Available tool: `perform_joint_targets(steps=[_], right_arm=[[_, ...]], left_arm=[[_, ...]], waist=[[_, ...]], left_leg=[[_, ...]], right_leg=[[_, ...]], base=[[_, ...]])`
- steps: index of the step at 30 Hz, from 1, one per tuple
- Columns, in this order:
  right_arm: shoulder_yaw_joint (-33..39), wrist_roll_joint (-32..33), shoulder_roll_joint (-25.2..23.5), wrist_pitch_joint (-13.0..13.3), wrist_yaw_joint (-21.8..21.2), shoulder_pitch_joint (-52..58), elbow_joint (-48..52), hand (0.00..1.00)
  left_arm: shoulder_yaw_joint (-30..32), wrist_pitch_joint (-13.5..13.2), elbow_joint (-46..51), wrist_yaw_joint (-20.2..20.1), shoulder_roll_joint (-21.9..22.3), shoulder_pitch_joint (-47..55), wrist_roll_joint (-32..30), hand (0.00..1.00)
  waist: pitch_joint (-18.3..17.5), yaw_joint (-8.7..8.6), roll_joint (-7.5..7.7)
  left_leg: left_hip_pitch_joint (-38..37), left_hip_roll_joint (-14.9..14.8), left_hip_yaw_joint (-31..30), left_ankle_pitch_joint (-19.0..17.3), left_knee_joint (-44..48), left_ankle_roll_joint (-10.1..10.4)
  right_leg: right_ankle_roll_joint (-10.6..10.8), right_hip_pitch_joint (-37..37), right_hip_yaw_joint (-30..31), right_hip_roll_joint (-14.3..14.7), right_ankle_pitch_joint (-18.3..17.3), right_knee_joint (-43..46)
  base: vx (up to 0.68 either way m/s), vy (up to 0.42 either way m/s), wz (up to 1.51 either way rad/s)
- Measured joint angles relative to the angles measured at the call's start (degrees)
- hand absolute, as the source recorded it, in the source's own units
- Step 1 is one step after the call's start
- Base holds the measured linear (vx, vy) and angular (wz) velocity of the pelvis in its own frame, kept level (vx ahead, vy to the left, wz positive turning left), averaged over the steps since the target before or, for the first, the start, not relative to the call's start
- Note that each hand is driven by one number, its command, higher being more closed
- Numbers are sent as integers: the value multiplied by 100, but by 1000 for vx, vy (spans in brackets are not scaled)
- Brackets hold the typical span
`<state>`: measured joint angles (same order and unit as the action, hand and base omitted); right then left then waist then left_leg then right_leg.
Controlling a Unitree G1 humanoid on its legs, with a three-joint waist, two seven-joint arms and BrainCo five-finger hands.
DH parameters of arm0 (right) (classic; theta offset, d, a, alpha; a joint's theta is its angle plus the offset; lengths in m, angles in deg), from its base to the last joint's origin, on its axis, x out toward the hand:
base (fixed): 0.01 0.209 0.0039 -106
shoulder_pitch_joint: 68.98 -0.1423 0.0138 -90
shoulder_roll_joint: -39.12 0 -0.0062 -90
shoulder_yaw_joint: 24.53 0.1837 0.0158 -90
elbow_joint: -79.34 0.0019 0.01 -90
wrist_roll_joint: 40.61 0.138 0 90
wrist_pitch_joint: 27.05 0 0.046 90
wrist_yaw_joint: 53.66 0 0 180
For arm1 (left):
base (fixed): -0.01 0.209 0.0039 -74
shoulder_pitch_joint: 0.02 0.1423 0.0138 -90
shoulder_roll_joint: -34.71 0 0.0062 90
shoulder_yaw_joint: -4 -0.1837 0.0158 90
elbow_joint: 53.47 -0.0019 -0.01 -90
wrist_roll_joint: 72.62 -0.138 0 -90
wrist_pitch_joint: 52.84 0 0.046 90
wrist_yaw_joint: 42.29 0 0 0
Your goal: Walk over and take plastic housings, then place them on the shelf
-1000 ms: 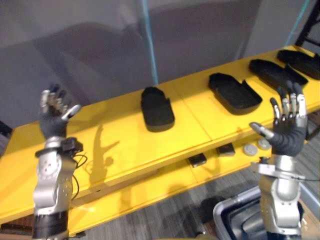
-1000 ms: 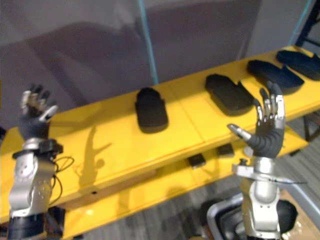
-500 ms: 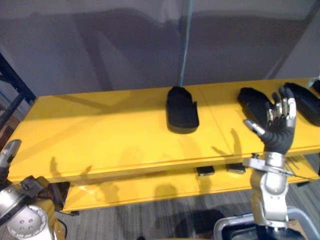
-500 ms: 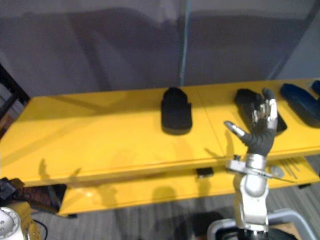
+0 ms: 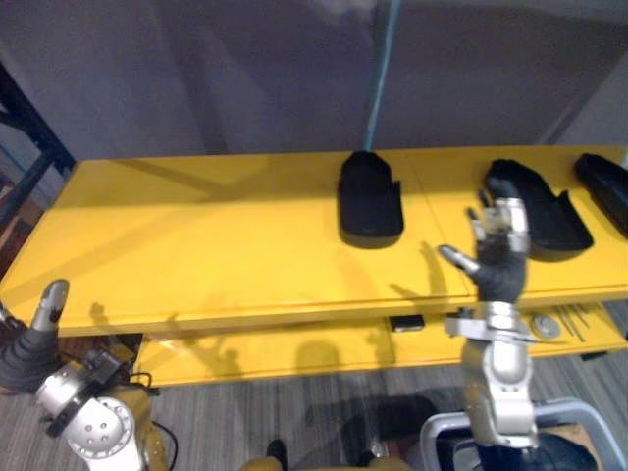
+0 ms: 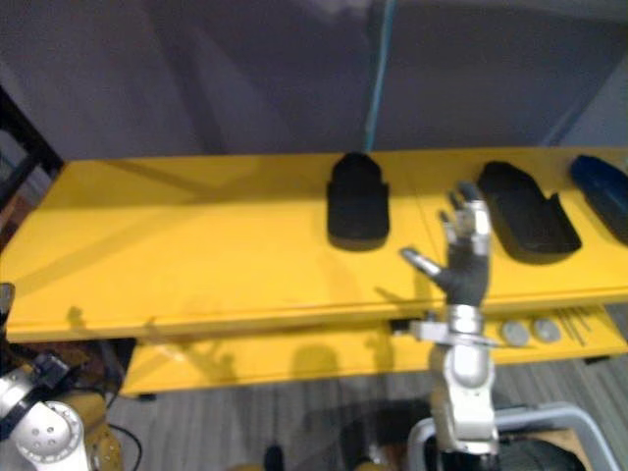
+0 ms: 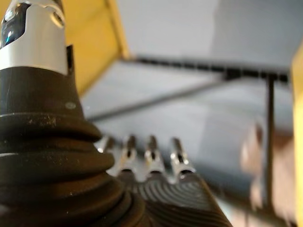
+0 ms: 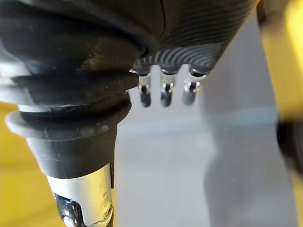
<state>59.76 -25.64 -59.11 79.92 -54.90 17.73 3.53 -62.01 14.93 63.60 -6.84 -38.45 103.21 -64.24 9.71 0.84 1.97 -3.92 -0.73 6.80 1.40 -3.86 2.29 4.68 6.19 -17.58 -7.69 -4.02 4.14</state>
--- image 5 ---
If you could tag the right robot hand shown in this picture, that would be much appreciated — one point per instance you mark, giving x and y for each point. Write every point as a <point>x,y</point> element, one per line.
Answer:
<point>503,275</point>

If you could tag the narrow yellow shelf board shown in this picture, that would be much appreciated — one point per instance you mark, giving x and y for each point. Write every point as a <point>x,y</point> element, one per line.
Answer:
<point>275,355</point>

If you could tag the wide yellow shelf board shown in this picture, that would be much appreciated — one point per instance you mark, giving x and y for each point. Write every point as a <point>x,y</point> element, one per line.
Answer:
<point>221,245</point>

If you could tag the silver round disc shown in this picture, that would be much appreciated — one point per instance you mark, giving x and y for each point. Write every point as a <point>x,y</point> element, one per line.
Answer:
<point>546,326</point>

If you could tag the black open plastic housing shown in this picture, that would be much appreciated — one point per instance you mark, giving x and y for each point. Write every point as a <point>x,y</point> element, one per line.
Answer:
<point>554,216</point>

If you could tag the small black block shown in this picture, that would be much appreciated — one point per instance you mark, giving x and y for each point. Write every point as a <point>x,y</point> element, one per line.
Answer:
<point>407,323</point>

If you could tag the black ribbed plastic housing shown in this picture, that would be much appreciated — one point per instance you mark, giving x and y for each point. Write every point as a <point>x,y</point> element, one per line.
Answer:
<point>606,189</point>

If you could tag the black closed plastic housing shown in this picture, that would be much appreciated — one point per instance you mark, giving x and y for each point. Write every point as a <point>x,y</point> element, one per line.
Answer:
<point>369,203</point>

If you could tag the dark robot foot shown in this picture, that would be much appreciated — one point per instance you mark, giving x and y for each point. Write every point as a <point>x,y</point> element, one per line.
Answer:
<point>277,451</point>

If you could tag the grey cart frame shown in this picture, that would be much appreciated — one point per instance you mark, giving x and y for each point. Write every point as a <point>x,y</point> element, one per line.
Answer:
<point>584,417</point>

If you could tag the black metal rack frame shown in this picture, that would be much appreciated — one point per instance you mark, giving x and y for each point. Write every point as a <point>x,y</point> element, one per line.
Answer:
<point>29,142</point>

